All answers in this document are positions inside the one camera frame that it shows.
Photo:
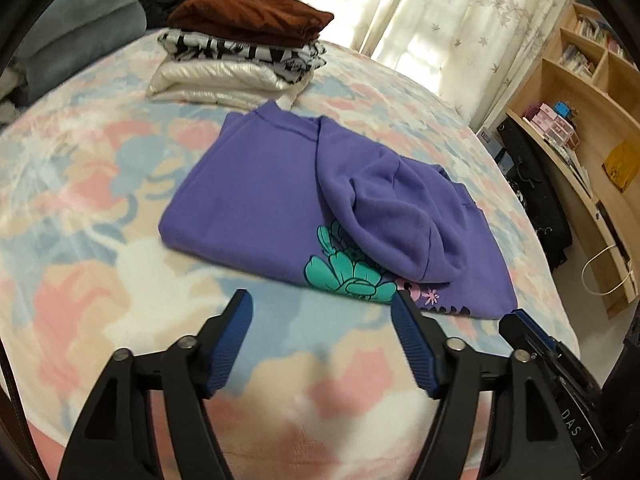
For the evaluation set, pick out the yellow paper envelope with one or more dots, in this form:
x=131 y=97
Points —
x=622 y=165

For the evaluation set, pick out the blue folded comforter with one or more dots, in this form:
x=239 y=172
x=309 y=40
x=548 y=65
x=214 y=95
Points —
x=69 y=36

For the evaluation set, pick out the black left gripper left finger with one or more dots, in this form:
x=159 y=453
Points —
x=114 y=436

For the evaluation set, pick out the wooden bookshelf unit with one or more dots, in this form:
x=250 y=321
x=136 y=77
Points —
x=586 y=75

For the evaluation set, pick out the sheer floral window curtain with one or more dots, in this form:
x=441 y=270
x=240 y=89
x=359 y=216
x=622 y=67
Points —
x=473 y=54

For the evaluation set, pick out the cream satin folded jacket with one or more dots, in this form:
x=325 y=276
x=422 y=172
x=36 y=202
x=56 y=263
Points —
x=243 y=85

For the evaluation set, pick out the pink drawer organizer box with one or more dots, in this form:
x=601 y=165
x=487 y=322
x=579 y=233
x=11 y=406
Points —
x=555 y=127

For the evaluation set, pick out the black bag by shelf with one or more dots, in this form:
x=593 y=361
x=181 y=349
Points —
x=520 y=163

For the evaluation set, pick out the dark knitted garment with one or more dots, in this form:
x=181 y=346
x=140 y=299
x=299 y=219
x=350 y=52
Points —
x=157 y=12

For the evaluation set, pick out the purple hoodie sweatshirt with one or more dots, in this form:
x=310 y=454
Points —
x=306 y=201

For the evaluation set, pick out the black white patterned folded garment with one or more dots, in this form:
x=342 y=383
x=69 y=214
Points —
x=289 y=64

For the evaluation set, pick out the rust brown folded garment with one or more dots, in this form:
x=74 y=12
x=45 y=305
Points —
x=274 y=23

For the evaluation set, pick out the pastel floral bed blanket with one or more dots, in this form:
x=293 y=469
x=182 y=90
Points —
x=321 y=388

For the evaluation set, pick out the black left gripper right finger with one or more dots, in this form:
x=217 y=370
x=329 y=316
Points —
x=526 y=437

